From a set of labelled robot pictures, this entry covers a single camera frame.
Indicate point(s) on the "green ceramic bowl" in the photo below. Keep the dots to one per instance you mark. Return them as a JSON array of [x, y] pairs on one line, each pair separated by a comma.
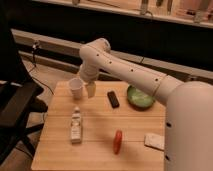
[[138, 98]]

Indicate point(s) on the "white glue bottle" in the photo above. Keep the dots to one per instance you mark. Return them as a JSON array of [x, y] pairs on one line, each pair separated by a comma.
[[76, 126]]

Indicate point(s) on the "black office chair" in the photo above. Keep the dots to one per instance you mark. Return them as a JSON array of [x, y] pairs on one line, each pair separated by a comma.
[[18, 97]]

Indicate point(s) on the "white sponge block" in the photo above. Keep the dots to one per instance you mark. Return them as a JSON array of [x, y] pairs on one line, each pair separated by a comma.
[[154, 140]]

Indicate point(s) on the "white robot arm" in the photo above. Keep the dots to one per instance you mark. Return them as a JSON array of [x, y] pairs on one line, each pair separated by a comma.
[[188, 105]]

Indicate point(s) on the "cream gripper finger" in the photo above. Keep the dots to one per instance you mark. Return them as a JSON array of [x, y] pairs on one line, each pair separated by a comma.
[[91, 89]]

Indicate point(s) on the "black rectangular block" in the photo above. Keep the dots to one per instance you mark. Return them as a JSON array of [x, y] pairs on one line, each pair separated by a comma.
[[113, 99]]

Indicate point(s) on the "red chili pepper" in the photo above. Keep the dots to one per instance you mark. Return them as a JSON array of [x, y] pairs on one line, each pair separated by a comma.
[[117, 141]]

